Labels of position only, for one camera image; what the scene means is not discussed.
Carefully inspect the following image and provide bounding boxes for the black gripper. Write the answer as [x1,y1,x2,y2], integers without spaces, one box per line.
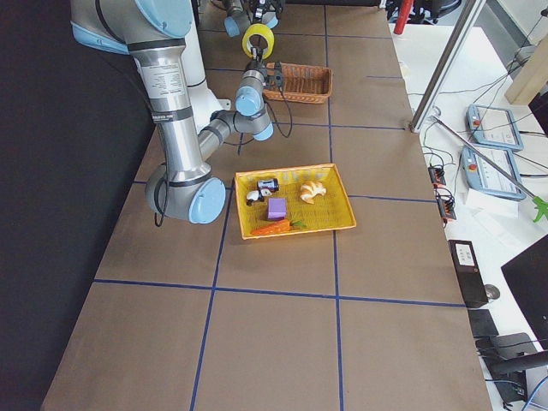
[250,0,284,21]
[244,46,265,77]

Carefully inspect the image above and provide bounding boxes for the yellow tape roll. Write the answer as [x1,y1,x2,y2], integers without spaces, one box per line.
[241,23,275,60]

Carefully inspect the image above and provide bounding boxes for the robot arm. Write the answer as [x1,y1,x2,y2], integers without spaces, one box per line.
[70,1,273,223]
[221,0,285,38]

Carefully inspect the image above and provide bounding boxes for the brown wicker basket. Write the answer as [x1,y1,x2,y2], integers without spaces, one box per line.
[263,63,332,104]

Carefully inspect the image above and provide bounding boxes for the yellow plastic basket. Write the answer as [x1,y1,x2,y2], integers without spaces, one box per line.
[235,164,356,240]

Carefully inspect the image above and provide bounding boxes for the small black battery can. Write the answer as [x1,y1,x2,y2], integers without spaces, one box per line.
[257,178,279,193]

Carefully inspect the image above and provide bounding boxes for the toy panda figure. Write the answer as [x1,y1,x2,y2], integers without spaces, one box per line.
[246,188,272,206]

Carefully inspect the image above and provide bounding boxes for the red cylinder object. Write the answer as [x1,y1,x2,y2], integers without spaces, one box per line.
[393,0,414,35]

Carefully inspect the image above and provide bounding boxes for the toy croissant bread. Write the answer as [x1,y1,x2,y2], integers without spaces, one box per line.
[300,181,326,205]

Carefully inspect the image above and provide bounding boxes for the purple foam cube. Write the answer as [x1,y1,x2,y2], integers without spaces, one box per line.
[267,198,287,221]

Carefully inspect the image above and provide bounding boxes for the orange toy carrot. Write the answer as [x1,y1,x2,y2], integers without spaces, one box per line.
[251,218,307,236]

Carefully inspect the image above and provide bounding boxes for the far teach pendant tablet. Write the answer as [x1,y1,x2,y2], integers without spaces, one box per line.
[466,104,524,152]

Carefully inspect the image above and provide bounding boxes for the teach pendant tablet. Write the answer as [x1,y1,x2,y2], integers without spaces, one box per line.
[461,146,526,201]
[466,104,524,152]

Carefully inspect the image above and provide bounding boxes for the near teach pendant tablet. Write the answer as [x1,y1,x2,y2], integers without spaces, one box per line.
[461,146,526,201]

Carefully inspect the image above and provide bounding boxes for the black power adapter box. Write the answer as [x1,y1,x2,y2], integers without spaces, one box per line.
[448,240,488,308]

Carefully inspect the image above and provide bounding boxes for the reacher grabber stick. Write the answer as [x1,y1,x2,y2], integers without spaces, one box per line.
[433,116,547,223]

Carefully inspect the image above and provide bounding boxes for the black monitor screen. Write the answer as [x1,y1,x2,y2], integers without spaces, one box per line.
[502,237,548,348]

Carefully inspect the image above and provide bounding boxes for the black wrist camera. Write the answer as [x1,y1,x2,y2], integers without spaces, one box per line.
[265,62,284,90]

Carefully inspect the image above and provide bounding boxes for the aluminium frame post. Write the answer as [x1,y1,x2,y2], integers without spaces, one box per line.
[409,0,486,134]

